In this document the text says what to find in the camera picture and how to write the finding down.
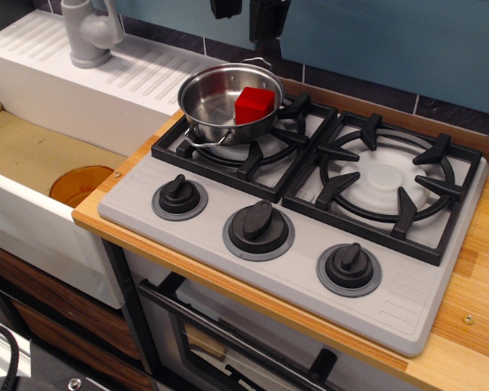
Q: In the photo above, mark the small stainless steel pan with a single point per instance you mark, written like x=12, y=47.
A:
x=207, y=100

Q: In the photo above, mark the grey toy stove top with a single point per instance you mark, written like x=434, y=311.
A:
x=399, y=314

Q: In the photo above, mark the black stove knob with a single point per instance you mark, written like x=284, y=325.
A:
x=349, y=270
x=259, y=232
x=179, y=200

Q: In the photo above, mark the black left stove knob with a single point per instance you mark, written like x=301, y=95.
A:
x=179, y=200

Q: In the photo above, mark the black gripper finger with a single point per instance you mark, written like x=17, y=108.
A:
x=266, y=19
x=224, y=8

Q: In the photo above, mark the wood grain drawer front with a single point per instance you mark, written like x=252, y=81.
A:
x=76, y=325

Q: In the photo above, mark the white toy sink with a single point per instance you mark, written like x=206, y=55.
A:
x=55, y=117

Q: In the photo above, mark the black right burner grate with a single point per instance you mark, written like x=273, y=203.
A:
x=409, y=192

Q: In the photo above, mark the black left burner grate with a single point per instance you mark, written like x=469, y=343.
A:
x=262, y=168

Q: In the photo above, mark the black middle stove knob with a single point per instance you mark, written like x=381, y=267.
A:
x=259, y=232

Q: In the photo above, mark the red wooden cube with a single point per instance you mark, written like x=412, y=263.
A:
x=253, y=104

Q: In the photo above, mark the black right stove knob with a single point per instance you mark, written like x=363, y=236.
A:
x=349, y=270

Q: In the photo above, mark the grey toy faucet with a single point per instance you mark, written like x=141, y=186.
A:
x=91, y=37

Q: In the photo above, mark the black burner grate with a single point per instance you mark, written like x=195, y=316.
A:
x=409, y=192
x=262, y=168

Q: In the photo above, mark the oven door with black handle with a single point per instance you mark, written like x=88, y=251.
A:
x=216, y=343

